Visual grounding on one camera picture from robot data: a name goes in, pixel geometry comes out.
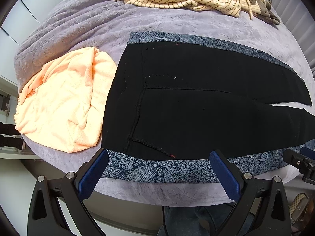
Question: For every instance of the orange fleece garment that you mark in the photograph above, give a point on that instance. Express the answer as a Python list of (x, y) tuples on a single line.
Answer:
[(62, 106)]

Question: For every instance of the brown grey garment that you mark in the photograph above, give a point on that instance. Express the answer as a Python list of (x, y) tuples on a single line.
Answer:
[(265, 13)]

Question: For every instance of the patterned handbag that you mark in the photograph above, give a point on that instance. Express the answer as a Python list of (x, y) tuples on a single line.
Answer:
[(300, 211)]

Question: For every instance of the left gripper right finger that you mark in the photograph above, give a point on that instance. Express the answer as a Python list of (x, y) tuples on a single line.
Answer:
[(272, 215)]

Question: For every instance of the black pants patterned side stripe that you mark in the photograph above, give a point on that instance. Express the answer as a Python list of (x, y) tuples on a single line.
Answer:
[(175, 98)]

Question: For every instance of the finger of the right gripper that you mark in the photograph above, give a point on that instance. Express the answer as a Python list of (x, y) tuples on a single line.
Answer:
[(307, 152), (305, 165)]

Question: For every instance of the bystander in dark trousers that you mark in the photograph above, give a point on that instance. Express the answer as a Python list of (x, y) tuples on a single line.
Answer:
[(8, 139)]

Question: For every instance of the operator blue jeans legs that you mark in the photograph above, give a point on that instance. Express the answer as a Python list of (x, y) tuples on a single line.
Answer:
[(193, 220)]

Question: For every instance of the lavender embossed bed blanket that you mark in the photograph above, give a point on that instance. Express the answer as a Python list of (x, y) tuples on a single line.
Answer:
[(107, 25)]

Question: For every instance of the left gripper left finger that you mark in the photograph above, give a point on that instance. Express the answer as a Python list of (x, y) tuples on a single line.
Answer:
[(45, 215)]

